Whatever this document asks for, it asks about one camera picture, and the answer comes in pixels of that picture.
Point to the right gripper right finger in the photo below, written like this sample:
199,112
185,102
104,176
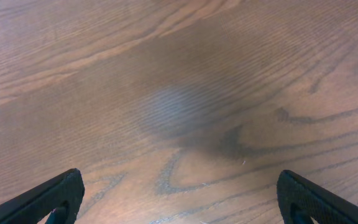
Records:
302,201

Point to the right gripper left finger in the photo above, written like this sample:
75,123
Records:
59,199

